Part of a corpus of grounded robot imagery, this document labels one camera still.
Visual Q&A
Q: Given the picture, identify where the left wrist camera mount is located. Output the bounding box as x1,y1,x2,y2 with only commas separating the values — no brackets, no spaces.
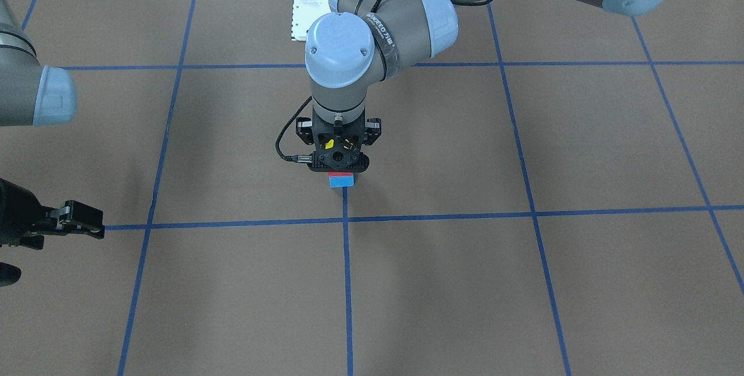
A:
295,112,382,174

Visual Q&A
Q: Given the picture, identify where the brown paper table cover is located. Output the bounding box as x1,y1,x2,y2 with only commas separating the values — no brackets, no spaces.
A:
2,0,743,375

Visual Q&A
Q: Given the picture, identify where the blue cube block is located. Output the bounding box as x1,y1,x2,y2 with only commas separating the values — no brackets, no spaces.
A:
328,176,355,188

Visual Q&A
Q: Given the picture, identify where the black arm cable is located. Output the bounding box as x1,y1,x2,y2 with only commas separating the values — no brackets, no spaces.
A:
276,95,317,164

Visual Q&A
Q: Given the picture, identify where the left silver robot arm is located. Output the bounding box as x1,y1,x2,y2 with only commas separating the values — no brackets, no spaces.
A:
305,0,664,124

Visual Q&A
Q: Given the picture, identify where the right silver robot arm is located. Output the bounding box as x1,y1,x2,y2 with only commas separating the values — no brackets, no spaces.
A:
1,0,105,250

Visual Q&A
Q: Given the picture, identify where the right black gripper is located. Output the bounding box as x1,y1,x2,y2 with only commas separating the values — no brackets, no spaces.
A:
1,179,105,249

